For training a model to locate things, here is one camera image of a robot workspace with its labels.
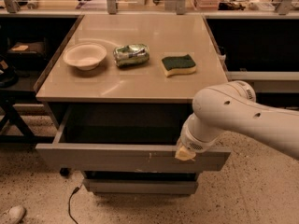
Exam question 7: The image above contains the green yellow sponge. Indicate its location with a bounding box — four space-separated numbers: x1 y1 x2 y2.
162 54 196 77

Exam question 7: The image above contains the white paper bowl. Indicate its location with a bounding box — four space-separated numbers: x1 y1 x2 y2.
63 43 107 71

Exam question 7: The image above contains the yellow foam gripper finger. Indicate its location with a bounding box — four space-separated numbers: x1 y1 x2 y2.
175 141 196 161

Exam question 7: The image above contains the grey drawer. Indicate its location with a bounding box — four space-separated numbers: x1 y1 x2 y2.
36 107 231 175
83 179 198 195

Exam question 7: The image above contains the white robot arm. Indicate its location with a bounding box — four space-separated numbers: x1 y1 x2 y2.
175 81 299 161

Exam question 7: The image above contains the white shoe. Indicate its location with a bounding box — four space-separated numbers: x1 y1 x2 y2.
0 205 26 224

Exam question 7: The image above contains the grey bottom drawer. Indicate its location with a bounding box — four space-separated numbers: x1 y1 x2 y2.
83 179 198 195

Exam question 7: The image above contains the black bag on left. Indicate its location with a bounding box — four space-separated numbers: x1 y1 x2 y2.
0 59 19 88

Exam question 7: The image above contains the grey drawer cabinet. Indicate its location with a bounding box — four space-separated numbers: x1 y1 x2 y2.
36 14 230 195

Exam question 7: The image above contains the grey top drawer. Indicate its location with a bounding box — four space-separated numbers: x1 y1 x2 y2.
36 107 231 175

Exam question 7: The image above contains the crushed green soda can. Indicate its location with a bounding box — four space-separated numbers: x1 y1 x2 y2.
113 44 150 67

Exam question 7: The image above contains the black side table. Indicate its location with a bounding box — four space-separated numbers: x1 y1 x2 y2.
0 36 65 145

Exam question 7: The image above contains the black cable on floor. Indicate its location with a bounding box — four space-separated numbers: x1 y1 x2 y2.
67 186 81 224

